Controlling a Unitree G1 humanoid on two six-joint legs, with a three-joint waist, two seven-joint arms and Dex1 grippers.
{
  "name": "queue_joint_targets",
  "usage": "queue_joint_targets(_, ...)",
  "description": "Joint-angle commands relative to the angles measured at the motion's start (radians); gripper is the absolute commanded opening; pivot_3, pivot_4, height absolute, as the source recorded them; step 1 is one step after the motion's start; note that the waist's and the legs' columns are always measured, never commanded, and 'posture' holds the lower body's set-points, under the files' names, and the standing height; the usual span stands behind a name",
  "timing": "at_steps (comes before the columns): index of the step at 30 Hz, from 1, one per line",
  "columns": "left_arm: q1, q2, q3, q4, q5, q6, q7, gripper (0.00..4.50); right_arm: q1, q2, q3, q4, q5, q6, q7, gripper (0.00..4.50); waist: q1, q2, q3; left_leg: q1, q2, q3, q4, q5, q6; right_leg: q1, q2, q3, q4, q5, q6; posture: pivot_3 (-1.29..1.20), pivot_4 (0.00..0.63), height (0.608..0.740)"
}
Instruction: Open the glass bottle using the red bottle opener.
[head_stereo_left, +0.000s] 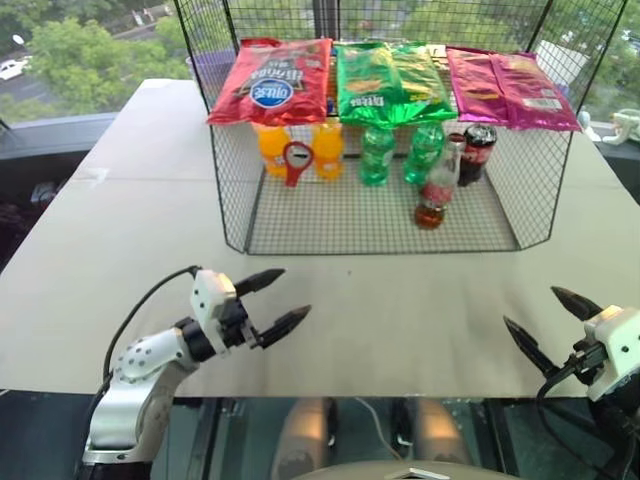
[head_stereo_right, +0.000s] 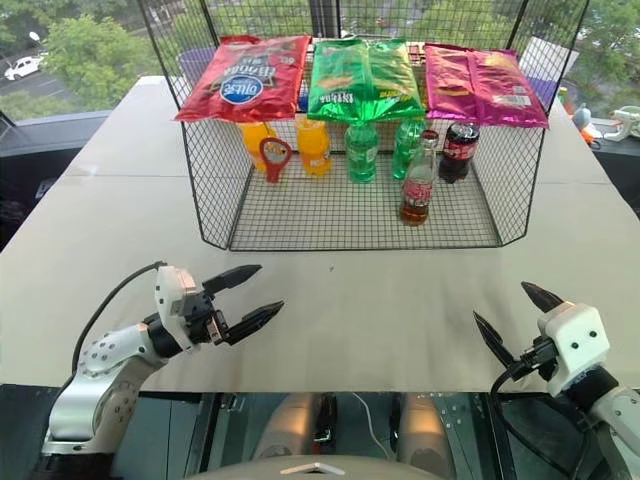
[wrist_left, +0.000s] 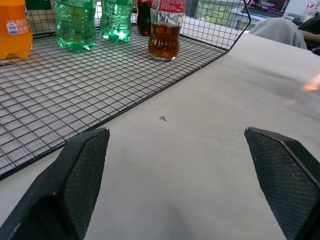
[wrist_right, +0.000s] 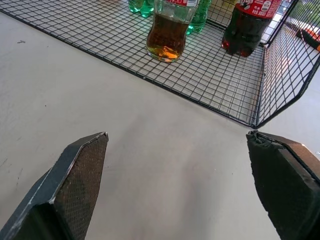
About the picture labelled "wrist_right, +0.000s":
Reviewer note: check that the glass cola bottle red label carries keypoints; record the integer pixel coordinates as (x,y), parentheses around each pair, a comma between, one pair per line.
(168,32)

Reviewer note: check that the green plastic soda bottle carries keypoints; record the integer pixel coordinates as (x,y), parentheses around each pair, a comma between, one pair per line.
(198,20)
(141,6)

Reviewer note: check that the plastic cola bottle red label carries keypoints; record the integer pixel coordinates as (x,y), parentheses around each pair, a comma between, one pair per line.
(246,27)

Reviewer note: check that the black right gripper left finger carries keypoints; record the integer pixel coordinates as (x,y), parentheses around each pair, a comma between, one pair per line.
(75,185)

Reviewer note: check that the orange and black tool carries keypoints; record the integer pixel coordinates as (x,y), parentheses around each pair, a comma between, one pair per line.
(311,37)

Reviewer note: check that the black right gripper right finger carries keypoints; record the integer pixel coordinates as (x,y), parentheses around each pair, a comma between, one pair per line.
(282,185)

